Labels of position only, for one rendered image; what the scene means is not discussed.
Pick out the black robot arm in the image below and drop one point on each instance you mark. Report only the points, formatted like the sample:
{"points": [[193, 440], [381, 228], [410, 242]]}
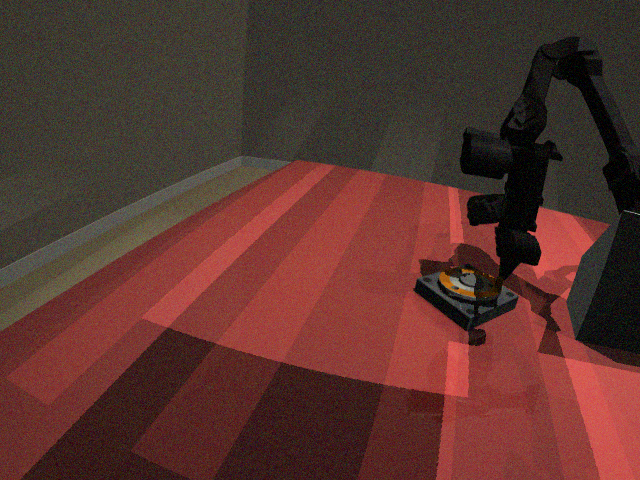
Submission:
{"points": [[513, 151]]}

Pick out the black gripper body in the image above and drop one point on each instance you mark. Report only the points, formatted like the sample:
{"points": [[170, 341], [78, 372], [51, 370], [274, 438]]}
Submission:
{"points": [[515, 243]]}

